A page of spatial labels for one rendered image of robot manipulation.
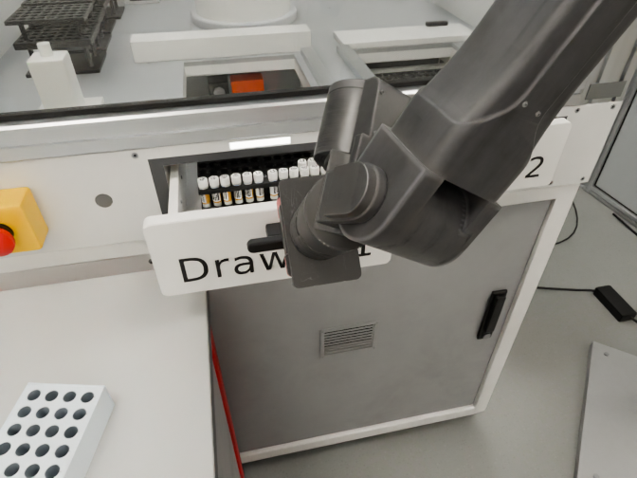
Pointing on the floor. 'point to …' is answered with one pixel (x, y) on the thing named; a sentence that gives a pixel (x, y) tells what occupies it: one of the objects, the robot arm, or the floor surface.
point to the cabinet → (357, 331)
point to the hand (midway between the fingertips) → (306, 239)
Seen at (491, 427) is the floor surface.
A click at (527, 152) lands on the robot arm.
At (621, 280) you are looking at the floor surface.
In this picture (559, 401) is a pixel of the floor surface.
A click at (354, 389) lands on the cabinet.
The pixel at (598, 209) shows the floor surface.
